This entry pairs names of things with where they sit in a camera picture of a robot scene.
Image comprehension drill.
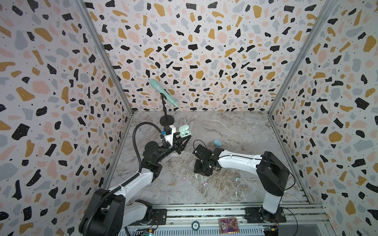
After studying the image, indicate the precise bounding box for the mint green earbud case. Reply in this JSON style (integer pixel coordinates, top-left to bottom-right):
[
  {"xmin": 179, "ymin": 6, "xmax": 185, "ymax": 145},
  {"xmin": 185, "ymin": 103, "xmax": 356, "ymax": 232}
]
[{"xmin": 179, "ymin": 125, "xmax": 192, "ymax": 138}]

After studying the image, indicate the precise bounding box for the black microphone stand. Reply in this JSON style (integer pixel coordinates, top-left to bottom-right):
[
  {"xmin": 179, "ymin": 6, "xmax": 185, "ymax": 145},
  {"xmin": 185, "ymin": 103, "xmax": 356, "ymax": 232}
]
[{"xmin": 159, "ymin": 93, "xmax": 175, "ymax": 126}]

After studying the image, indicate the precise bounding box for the blue earbud case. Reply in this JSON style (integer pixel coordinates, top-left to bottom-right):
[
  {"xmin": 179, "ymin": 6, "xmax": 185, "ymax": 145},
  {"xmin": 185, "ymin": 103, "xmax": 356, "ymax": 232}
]
[{"xmin": 213, "ymin": 139, "xmax": 222, "ymax": 148}]

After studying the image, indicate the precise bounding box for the round black white button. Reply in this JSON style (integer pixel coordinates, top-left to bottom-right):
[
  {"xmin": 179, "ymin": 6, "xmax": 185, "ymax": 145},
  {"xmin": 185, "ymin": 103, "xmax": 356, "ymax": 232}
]
[{"xmin": 191, "ymin": 221, "xmax": 200, "ymax": 231}]

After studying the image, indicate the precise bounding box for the mint green microphone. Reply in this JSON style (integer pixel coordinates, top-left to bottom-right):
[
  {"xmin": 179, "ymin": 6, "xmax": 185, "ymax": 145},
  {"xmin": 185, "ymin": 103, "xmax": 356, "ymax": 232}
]
[{"xmin": 149, "ymin": 79, "xmax": 179, "ymax": 108}]

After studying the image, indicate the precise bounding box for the colourful square card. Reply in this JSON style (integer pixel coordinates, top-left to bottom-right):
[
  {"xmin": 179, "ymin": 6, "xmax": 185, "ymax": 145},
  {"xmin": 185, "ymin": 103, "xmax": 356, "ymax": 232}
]
[{"xmin": 219, "ymin": 217, "xmax": 240, "ymax": 234}]

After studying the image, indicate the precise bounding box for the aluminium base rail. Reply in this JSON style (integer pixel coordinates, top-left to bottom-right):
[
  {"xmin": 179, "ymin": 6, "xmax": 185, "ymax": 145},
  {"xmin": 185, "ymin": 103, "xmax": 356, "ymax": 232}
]
[{"xmin": 118, "ymin": 203, "xmax": 331, "ymax": 236}]

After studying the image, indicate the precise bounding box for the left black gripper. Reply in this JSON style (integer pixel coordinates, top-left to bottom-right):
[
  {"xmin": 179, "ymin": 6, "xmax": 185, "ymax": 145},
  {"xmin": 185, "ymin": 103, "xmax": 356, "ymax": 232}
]
[{"xmin": 157, "ymin": 131, "xmax": 192, "ymax": 166}]

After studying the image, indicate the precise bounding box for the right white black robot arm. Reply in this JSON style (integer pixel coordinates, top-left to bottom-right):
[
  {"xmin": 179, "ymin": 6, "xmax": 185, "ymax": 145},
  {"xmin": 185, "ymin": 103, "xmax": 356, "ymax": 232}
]
[{"xmin": 193, "ymin": 145, "xmax": 291, "ymax": 223}]

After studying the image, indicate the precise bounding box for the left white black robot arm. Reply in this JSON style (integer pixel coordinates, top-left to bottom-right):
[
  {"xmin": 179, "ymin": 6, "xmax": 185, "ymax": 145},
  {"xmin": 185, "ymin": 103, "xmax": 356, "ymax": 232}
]
[{"xmin": 79, "ymin": 133, "xmax": 191, "ymax": 236}]

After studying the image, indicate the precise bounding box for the left black corrugated cable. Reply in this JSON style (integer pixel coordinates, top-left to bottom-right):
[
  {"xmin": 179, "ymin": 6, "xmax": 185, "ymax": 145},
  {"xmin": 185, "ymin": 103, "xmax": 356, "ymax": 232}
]
[{"xmin": 81, "ymin": 121, "xmax": 163, "ymax": 236}]

